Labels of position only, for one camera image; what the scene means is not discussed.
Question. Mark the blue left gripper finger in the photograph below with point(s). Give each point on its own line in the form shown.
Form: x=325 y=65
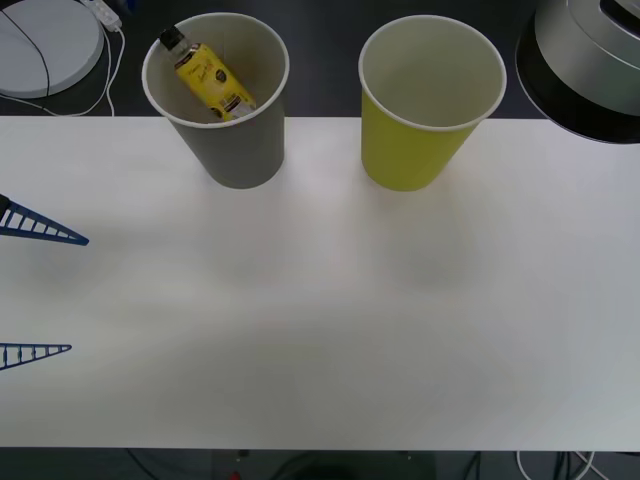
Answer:
x=25 y=354
x=30 y=222

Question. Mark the yellow label plastic bottle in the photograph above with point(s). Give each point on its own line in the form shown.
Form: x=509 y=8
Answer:
x=215 y=80

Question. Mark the white round floor base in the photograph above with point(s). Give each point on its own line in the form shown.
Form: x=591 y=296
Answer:
x=70 y=45

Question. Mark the white power strip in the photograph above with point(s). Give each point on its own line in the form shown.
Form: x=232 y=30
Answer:
x=106 y=15

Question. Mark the grey plastic waste bin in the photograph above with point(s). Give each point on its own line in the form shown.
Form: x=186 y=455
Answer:
x=245 y=155

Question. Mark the yellow-green plastic waste bin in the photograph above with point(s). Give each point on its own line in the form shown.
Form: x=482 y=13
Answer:
x=405 y=155

